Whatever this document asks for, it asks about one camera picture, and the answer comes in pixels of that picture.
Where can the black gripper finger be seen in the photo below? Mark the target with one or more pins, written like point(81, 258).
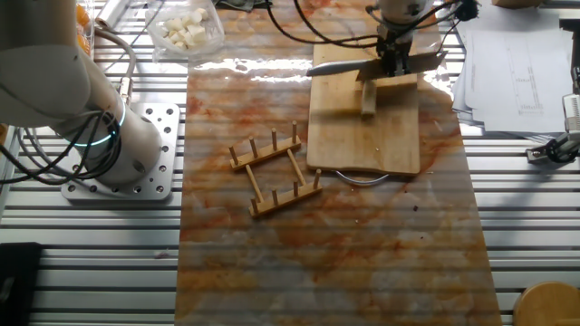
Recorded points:
point(398, 63)
point(383, 50)

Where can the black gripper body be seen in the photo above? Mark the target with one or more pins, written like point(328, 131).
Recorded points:
point(395, 38)

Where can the steel cleaver knife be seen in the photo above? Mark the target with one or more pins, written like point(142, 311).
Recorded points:
point(335, 68)

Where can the grey-green cloth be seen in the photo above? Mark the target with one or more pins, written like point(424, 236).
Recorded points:
point(244, 4)

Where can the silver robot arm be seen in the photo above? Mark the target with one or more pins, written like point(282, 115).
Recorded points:
point(45, 81)

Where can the wooden cutting board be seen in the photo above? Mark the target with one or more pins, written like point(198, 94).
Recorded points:
point(362, 145)

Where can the white paper stack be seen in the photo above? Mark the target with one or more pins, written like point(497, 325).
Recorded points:
point(521, 81)

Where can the wooden knife rack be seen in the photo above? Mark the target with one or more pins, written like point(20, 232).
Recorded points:
point(267, 155)

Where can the orange marbled table mat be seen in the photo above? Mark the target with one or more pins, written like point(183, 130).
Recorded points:
point(317, 271)

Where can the white plastic bag roll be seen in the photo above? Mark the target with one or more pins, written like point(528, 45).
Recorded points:
point(111, 13)

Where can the wooden mug tree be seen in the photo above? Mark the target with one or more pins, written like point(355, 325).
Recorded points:
point(548, 308)

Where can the clear plastic fruit pack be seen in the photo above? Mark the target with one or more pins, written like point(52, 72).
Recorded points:
point(91, 27)

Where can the orange fruit with label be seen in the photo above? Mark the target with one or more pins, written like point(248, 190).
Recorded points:
point(84, 44)

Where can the black box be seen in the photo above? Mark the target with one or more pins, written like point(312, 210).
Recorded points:
point(18, 290)

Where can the silver bracket with black connector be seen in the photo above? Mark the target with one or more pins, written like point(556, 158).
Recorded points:
point(466, 9)

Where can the small silver camera on clamp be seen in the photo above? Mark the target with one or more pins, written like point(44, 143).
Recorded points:
point(559, 149)

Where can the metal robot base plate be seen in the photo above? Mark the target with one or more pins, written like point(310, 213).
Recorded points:
point(172, 145)

